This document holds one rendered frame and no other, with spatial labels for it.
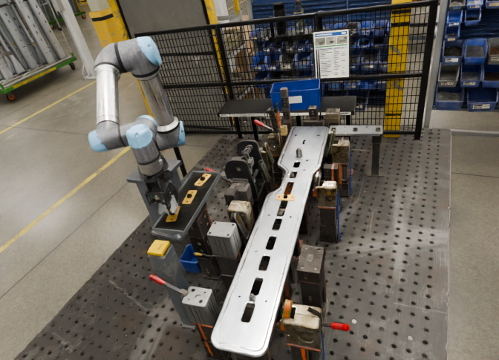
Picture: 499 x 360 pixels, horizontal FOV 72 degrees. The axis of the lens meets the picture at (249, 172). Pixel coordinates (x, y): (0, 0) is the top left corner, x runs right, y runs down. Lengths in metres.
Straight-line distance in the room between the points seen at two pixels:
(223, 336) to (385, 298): 0.72
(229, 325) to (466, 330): 1.57
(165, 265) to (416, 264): 1.08
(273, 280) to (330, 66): 1.48
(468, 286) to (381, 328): 1.19
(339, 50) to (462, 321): 1.73
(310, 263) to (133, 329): 0.85
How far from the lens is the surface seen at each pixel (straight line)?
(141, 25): 4.18
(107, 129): 1.25
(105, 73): 1.44
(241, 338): 1.17
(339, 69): 2.32
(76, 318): 1.89
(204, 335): 1.38
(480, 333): 2.45
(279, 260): 1.33
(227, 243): 1.32
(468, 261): 2.76
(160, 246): 1.28
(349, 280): 1.64
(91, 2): 9.12
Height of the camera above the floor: 2.01
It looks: 35 degrees down
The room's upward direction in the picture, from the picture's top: 12 degrees counter-clockwise
